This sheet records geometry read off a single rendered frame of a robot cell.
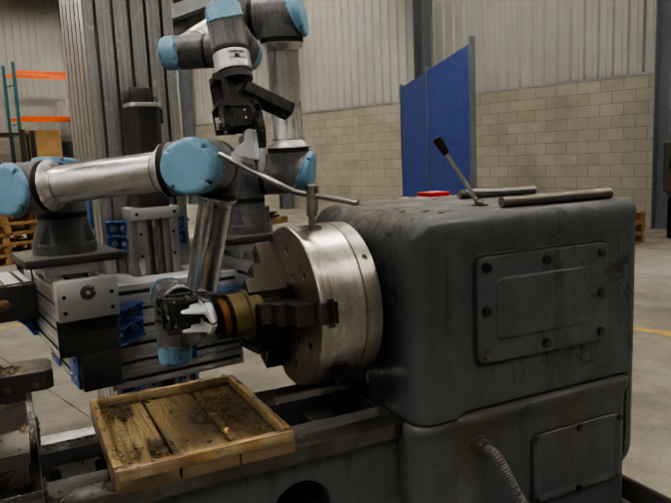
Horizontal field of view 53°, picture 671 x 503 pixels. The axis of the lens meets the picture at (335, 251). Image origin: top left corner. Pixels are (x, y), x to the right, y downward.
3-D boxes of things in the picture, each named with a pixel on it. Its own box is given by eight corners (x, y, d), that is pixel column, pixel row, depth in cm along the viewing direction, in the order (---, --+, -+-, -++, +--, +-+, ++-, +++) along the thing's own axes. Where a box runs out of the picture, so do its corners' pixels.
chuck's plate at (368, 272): (312, 337, 155) (316, 206, 146) (378, 401, 129) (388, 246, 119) (298, 339, 154) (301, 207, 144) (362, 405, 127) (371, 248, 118)
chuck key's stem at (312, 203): (319, 242, 130) (321, 184, 127) (313, 244, 129) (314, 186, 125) (310, 240, 131) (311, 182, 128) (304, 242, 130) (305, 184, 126)
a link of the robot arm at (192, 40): (216, -6, 185) (150, 30, 143) (254, -9, 184) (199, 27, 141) (223, 37, 191) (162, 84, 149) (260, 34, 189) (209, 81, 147)
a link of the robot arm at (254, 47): (218, 43, 153) (200, 23, 143) (265, 39, 152) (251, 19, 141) (218, 76, 153) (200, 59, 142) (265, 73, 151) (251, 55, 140)
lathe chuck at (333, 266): (298, 339, 154) (301, 207, 144) (362, 405, 127) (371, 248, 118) (261, 346, 150) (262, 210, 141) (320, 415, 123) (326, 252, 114)
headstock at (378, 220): (503, 327, 190) (502, 190, 184) (646, 373, 147) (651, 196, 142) (313, 363, 165) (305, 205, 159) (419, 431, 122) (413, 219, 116)
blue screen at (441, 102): (378, 242, 1028) (373, 85, 994) (430, 240, 1032) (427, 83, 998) (433, 298, 621) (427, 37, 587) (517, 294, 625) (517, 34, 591)
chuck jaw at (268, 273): (295, 294, 136) (281, 244, 141) (303, 284, 132) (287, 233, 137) (244, 301, 132) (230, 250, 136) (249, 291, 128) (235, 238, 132)
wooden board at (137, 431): (233, 390, 148) (232, 372, 147) (296, 451, 116) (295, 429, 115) (90, 418, 135) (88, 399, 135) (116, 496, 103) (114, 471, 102)
